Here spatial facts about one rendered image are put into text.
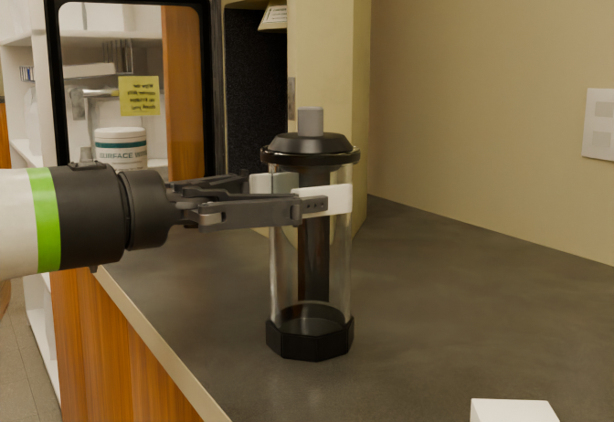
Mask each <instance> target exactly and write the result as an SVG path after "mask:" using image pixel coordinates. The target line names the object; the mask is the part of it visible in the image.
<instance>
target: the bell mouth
mask: <svg viewBox="0 0 614 422"><path fill-rule="evenodd" d="M258 31H259V32H267V33H287V0H270V1H269V3H268V6H267V8H266V11H265V13H264V15H263V18H262V19H261V22H260V24H259V28H258Z"/></svg>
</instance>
